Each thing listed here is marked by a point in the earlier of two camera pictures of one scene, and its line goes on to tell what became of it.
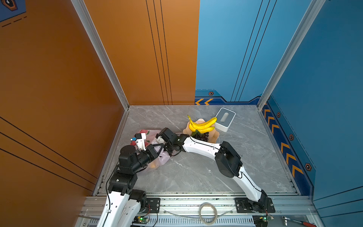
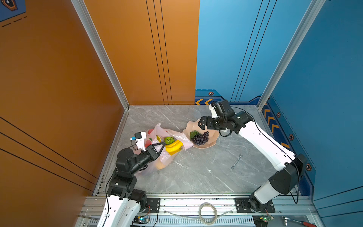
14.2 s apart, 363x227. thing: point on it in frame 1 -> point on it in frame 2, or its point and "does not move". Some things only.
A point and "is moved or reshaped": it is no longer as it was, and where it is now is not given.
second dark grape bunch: [202, 136] does not move
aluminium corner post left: [97, 43] does not move
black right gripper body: [168, 147] -> [212, 123]
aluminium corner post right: [303, 29] does not move
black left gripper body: [151, 154] does not move
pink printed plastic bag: [151, 138] is moved or reshaped
